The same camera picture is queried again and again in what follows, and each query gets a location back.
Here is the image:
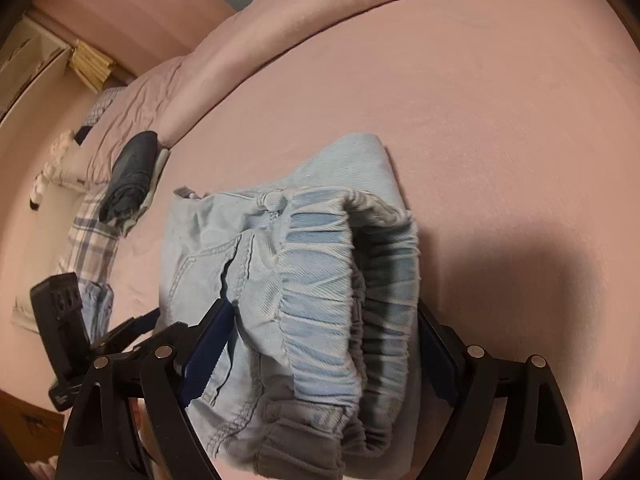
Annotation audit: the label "stack of books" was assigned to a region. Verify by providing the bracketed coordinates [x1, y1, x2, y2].
[67, 40, 118, 92]

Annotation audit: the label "cream folded garment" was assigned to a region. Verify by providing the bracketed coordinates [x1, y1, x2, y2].
[120, 147, 172, 238]

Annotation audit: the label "brown cardboard box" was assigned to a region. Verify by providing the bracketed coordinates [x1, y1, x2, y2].
[0, 390, 63, 463]

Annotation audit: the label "checkered pillow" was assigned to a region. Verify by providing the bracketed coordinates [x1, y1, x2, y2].
[82, 86, 128, 126]

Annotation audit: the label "pink curtain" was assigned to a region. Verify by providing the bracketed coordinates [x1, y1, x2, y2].
[32, 0, 238, 81]

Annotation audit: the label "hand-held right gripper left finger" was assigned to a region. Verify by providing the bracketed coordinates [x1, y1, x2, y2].
[55, 299, 236, 480]

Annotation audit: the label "dark blue folded garment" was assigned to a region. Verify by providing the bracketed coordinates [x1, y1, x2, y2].
[98, 131, 160, 223]

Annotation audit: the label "pink bed sheet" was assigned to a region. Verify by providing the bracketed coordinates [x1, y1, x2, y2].
[0, 0, 640, 480]

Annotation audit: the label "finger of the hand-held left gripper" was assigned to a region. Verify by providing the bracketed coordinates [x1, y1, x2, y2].
[92, 308, 161, 356]

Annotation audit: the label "white plush toy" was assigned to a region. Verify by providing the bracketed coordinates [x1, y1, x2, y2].
[29, 130, 76, 211]

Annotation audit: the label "white cabinet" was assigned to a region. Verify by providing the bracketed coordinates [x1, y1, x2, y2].
[0, 15, 71, 121]

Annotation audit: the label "plaid cloth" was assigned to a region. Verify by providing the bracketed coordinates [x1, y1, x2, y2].
[50, 187, 121, 341]

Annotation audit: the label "light blue denim pants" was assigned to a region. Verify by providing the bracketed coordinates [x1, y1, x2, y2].
[159, 133, 423, 480]

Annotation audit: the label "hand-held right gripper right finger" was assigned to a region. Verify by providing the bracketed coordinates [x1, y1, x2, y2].
[415, 305, 583, 480]

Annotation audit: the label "pink comforter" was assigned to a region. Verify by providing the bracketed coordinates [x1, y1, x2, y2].
[87, 0, 601, 186]

